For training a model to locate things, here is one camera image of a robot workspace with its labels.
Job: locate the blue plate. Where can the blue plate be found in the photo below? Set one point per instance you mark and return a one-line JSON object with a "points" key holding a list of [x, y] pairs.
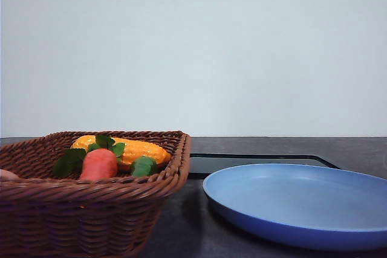
{"points": [[303, 206]]}

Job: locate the green toy vegetable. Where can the green toy vegetable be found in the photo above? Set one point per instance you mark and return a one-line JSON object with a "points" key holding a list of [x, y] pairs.
{"points": [[143, 166]]}

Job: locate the red toy carrot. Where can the red toy carrot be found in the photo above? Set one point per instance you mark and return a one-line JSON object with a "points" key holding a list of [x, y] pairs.
{"points": [[98, 162]]}

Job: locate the brown wicker basket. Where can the brown wicker basket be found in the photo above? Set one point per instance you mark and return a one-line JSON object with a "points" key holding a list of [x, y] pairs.
{"points": [[43, 215]]}

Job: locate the black flat tray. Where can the black flat tray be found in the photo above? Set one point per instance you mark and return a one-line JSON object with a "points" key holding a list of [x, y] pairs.
{"points": [[204, 165]]}

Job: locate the orange toy corn cob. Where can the orange toy corn cob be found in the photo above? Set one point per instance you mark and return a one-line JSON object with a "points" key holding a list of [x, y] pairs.
{"points": [[131, 148]]}

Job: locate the brown egg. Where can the brown egg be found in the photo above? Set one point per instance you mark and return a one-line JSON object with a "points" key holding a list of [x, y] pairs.
{"points": [[6, 175]]}

